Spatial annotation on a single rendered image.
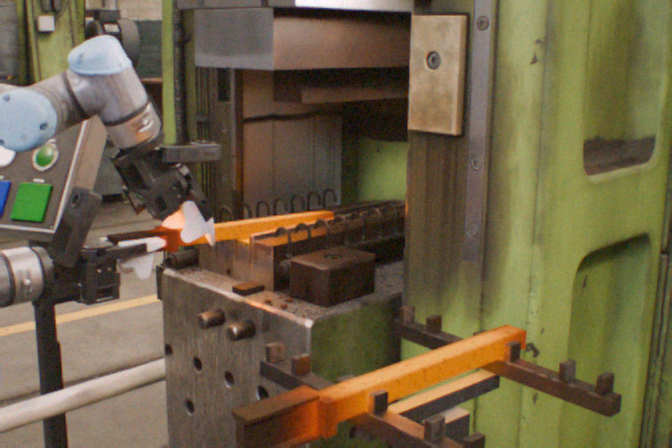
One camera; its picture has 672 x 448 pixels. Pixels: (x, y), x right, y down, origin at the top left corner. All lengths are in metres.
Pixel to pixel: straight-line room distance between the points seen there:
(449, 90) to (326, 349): 0.43
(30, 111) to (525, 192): 0.67
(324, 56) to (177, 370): 0.61
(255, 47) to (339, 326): 0.45
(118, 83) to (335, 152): 0.72
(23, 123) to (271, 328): 0.49
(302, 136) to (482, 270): 0.61
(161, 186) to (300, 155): 0.54
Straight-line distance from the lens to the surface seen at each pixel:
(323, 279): 1.28
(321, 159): 1.77
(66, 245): 1.20
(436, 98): 1.25
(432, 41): 1.25
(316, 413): 0.79
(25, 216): 1.67
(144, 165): 1.25
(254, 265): 1.40
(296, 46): 1.34
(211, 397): 1.48
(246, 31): 1.36
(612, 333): 1.60
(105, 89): 1.20
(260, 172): 1.66
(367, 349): 1.35
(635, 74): 1.51
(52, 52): 6.31
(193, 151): 1.29
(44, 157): 1.70
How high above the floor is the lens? 1.33
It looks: 13 degrees down
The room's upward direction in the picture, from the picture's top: 1 degrees clockwise
